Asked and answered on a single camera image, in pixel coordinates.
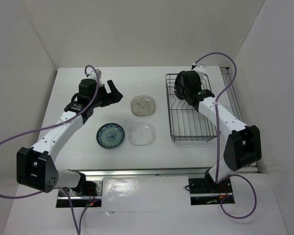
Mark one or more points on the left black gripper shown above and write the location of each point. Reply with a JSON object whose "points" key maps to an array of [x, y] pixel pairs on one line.
{"points": [[112, 97]]}

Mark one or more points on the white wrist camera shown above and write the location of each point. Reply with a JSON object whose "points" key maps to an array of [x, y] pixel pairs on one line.
{"points": [[95, 75], [199, 69]]}

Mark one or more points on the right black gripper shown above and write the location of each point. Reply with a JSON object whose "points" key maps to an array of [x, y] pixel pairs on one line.
{"points": [[200, 80]]}

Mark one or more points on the black round plate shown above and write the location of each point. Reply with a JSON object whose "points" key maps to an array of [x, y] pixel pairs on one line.
{"points": [[186, 83]]}

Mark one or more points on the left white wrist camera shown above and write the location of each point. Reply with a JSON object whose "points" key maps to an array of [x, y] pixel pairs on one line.
{"points": [[95, 75]]}

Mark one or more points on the clear textured square plate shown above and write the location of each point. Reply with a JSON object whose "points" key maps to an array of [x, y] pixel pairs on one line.
{"points": [[141, 134]]}

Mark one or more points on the blue white patterned plate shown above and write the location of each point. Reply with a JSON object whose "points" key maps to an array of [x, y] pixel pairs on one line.
{"points": [[110, 136]]}

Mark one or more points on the smoky clear square plate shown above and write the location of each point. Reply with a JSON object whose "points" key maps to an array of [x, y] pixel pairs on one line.
{"points": [[143, 105]]}

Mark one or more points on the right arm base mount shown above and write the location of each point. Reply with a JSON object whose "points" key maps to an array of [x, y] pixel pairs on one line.
{"points": [[204, 191]]}

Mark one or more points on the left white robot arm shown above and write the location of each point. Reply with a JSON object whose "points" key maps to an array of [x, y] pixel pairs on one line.
{"points": [[36, 165]]}

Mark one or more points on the grey wire dish rack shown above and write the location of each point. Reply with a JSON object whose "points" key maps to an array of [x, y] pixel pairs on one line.
{"points": [[185, 123]]}

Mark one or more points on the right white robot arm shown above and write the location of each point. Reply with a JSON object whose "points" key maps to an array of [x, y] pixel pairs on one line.
{"points": [[239, 145]]}

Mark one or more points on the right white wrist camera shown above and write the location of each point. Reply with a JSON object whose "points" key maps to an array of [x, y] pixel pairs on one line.
{"points": [[199, 69]]}

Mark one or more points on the aluminium rail front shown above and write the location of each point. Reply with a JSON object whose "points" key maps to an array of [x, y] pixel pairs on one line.
{"points": [[158, 172]]}

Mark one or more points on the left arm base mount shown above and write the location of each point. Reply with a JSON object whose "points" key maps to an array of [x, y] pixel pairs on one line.
{"points": [[89, 194]]}

